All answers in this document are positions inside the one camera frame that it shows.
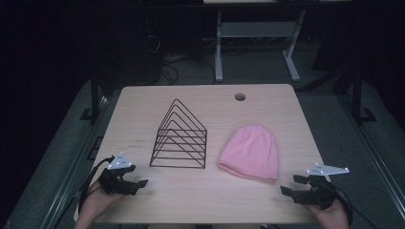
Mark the aluminium floor rail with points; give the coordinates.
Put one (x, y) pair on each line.
(379, 162)
(68, 178)

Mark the person's right hand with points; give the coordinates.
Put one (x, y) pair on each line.
(331, 216)

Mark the black metal stand post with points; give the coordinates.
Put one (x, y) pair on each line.
(357, 95)
(94, 95)

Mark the pink knitted beanie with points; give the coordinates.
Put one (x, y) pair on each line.
(251, 152)

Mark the person's left hand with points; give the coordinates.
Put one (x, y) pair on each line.
(99, 202)

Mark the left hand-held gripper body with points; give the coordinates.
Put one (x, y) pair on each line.
(113, 184)

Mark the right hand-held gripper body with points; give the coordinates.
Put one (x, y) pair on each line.
(318, 192)

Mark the white metal table frame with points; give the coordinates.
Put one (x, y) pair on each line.
(254, 30)

